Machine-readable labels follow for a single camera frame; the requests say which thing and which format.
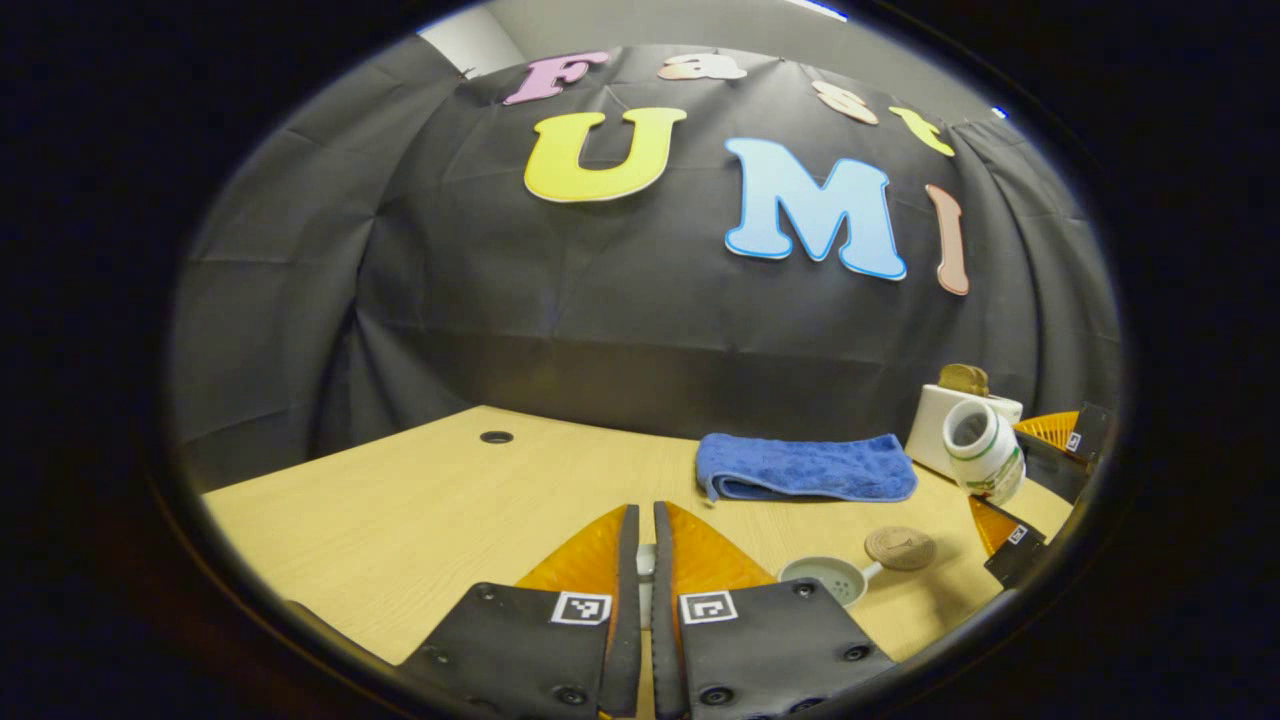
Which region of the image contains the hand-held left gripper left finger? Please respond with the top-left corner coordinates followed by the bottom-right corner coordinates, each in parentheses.
top-left (395, 503), bottom-right (641, 720)

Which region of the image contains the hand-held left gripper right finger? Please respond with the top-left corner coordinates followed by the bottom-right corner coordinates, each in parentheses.
top-left (652, 500), bottom-right (898, 720)

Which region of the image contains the white teacup lid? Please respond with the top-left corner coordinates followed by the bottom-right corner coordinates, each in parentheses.
top-left (637, 543), bottom-right (658, 631)

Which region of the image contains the white green-label water bottle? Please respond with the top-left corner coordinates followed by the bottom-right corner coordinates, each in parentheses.
top-left (942, 399), bottom-right (1027, 505)

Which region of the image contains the round wooden coaster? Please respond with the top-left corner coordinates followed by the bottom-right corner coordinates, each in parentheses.
top-left (864, 526), bottom-right (938, 572)

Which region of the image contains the white ceramic teacup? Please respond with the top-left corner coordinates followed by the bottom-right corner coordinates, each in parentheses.
top-left (778, 555), bottom-right (886, 609)

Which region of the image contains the brown toast slice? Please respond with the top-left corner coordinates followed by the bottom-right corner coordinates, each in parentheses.
top-left (938, 363), bottom-right (991, 398)

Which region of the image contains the white toaster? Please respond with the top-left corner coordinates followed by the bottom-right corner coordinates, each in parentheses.
top-left (905, 384), bottom-right (1025, 483)

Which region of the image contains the blue towel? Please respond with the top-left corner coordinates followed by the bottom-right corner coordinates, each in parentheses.
top-left (695, 432), bottom-right (919, 504)

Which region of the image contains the black backdrop cloth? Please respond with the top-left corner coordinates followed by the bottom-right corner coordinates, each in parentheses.
top-left (168, 35), bottom-right (1123, 491)

